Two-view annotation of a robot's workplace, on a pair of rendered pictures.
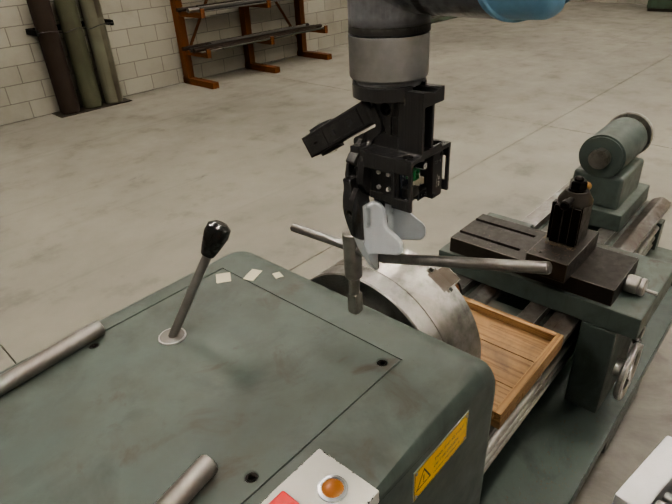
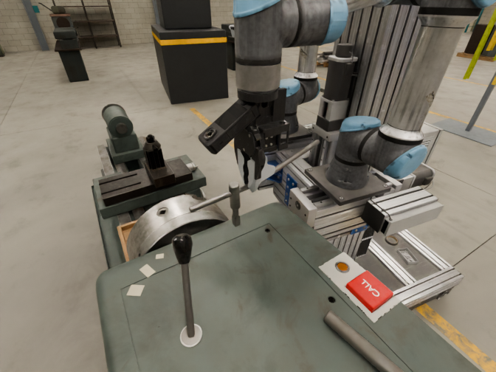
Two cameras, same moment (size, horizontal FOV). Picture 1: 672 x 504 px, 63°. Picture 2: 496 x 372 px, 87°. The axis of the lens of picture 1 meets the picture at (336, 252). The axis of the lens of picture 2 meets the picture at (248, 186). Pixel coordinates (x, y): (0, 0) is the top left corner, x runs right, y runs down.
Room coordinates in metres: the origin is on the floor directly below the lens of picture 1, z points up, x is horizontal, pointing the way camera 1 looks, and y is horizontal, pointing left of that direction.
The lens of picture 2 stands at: (0.42, 0.39, 1.70)
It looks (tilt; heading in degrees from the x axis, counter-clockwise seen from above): 36 degrees down; 286
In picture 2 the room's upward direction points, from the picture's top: straight up
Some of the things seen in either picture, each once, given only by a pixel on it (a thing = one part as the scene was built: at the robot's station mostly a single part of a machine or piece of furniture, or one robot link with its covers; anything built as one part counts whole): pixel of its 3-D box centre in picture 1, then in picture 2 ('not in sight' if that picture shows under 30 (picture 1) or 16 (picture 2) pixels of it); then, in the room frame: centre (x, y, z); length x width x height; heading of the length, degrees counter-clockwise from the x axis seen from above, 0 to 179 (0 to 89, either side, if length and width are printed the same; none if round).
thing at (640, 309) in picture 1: (551, 265); (150, 182); (1.24, -0.58, 0.90); 0.53 x 0.30 x 0.06; 47
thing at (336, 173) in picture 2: not in sight; (348, 166); (0.29, -0.48, 1.21); 0.15 x 0.15 x 0.10
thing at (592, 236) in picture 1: (562, 250); (159, 170); (1.16, -0.56, 1.00); 0.20 x 0.10 x 0.05; 137
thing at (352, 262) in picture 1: (353, 273); (235, 205); (0.57, -0.02, 1.34); 0.02 x 0.02 x 0.12
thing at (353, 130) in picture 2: not in sight; (358, 137); (0.28, -0.48, 1.33); 0.13 x 0.12 x 0.14; 134
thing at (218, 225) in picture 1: (216, 239); (183, 247); (0.60, 0.15, 1.38); 0.04 x 0.03 x 0.05; 137
